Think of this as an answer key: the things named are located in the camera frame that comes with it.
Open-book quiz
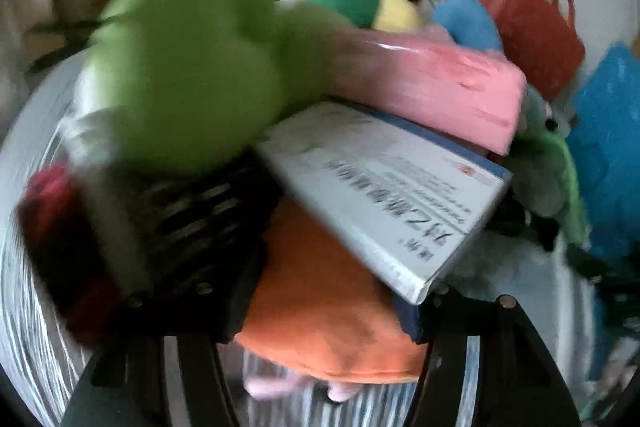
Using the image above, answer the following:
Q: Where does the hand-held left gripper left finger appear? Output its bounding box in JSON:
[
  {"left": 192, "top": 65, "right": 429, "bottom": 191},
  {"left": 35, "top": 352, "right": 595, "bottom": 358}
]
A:
[{"left": 60, "top": 257, "right": 266, "bottom": 427}]

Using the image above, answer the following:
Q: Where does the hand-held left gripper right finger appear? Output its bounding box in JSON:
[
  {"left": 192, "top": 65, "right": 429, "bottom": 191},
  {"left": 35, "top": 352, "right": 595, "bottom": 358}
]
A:
[{"left": 392, "top": 284, "right": 571, "bottom": 427}]

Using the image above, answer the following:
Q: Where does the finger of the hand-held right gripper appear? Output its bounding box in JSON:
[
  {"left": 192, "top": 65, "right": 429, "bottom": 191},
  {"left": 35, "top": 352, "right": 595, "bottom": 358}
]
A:
[{"left": 565, "top": 249, "right": 640, "bottom": 310}]

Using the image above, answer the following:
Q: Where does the large white medicine box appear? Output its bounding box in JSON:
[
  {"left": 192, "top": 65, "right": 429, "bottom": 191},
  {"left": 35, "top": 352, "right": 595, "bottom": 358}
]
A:
[{"left": 255, "top": 101, "right": 515, "bottom": 305}]

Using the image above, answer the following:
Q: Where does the pink tissue pack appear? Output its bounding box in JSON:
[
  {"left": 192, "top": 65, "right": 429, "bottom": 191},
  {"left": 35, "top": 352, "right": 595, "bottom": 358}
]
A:
[{"left": 320, "top": 29, "right": 528, "bottom": 158}]

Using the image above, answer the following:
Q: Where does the flat green plush toy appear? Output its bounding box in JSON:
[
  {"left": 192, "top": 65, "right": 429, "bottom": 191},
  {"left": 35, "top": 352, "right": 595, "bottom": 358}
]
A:
[{"left": 510, "top": 127, "right": 591, "bottom": 248}]

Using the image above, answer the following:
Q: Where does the brown checked plush piece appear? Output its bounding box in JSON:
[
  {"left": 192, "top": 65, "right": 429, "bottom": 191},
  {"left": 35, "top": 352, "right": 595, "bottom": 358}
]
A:
[{"left": 85, "top": 152, "right": 286, "bottom": 298}]

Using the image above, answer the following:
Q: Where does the orange plush toy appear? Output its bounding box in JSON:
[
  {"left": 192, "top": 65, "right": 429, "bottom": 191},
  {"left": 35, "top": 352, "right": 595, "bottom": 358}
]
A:
[{"left": 234, "top": 197, "right": 430, "bottom": 384}]

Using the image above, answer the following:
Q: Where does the blue bag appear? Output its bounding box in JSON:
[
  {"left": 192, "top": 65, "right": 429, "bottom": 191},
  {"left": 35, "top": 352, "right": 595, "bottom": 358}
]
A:
[{"left": 565, "top": 42, "right": 640, "bottom": 263}]

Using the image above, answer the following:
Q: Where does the red plush piece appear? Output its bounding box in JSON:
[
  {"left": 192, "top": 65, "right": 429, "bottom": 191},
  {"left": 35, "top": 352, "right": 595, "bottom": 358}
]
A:
[{"left": 17, "top": 162, "right": 126, "bottom": 345}]

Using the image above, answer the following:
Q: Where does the red plastic carry case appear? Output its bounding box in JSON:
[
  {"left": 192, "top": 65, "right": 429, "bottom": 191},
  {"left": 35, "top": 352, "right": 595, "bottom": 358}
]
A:
[{"left": 467, "top": 0, "right": 586, "bottom": 100}]

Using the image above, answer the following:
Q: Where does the lime green frog plush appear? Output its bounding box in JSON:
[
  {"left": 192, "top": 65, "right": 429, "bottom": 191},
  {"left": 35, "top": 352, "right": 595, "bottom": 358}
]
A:
[{"left": 80, "top": 0, "right": 351, "bottom": 178}]

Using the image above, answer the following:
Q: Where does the blue plush toy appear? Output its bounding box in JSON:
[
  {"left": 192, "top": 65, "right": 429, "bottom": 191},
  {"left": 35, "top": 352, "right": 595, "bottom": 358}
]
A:
[{"left": 431, "top": 0, "right": 505, "bottom": 54}]

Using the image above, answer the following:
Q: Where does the yellow plush toy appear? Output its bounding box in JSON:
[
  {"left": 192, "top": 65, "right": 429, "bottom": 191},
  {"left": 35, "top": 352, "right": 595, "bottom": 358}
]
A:
[{"left": 372, "top": 0, "right": 426, "bottom": 32}]

